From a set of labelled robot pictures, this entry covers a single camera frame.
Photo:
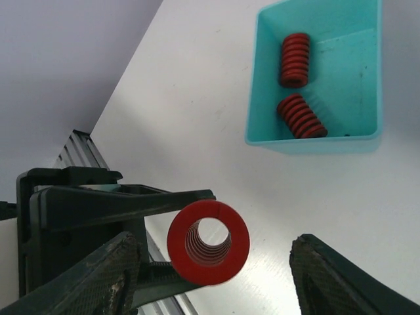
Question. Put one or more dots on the red spring in bin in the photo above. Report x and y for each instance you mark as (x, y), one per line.
(299, 118)
(295, 60)

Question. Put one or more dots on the teal plastic bin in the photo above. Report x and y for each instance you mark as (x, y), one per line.
(344, 86)

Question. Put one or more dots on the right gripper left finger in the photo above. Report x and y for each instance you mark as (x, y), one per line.
(102, 283)

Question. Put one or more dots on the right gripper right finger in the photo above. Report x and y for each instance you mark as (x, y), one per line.
(328, 283)

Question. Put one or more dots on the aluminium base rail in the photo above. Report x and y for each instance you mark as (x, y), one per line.
(80, 150)

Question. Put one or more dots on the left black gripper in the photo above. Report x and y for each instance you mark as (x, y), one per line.
(63, 215)

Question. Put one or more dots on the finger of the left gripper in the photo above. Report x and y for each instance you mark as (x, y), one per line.
(157, 281)

